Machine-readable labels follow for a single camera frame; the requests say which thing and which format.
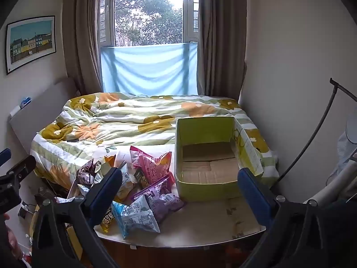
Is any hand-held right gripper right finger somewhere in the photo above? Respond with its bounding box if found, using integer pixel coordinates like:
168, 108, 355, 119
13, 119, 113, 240
238, 168, 328, 268

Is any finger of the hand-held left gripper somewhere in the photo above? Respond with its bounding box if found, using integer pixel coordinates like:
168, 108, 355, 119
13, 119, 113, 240
0, 148, 12, 168
0, 155, 37, 190

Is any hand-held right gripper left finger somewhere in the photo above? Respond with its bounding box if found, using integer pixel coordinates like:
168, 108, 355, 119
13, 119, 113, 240
31, 167, 123, 268

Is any silver chocolate snack packet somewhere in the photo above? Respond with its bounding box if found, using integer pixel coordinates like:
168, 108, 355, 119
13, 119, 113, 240
76, 159, 106, 194

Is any gold snack packet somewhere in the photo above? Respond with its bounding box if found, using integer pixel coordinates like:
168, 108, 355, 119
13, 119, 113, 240
100, 207, 116, 234

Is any dark green snack packet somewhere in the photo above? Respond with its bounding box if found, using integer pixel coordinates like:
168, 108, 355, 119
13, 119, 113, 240
134, 170, 149, 188

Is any blue snack packet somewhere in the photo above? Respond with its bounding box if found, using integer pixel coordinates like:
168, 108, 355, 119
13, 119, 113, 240
112, 195, 161, 239

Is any yellow green cardboard box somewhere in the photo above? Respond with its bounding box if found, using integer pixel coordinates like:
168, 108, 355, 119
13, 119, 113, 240
174, 116, 264, 203

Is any purple snack packet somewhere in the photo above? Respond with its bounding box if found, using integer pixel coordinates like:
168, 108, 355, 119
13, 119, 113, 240
134, 174, 187, 224

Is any person's left hand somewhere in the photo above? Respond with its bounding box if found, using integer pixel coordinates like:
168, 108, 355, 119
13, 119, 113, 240
0, 213, 21, 259

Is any white orange snack packet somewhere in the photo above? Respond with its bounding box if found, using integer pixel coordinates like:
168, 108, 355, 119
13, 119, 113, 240
104, 154, 138, 203

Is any pale pink snack packet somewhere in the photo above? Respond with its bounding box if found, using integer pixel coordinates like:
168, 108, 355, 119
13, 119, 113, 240
130, 146, 151, 171

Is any grey headboard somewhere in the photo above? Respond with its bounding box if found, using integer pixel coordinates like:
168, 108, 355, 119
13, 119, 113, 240
10, 77, 80, 159

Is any floral blanket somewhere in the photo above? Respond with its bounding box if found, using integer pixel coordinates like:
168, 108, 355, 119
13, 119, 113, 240
30, 92, 280, 191

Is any white fan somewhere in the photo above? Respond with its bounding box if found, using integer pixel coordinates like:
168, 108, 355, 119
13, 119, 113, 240
304, 114, 357, 205

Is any black curved stand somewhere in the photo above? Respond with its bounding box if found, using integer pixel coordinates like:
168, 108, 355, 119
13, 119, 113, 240
269, 78, 357, 187

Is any light blue cloth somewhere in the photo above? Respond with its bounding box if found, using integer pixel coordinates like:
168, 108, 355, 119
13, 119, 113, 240
100, 42, 199, 96

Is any brown curtain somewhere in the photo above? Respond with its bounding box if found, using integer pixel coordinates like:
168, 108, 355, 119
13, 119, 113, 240
62, 0, 116, 95
197, 0, 248, 100

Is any window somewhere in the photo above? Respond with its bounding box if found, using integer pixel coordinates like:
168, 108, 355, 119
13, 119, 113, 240
99, 0, 200, 47

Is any framed wall poster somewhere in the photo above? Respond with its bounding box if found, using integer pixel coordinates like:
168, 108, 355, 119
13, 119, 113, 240
6, 16, 56, 75

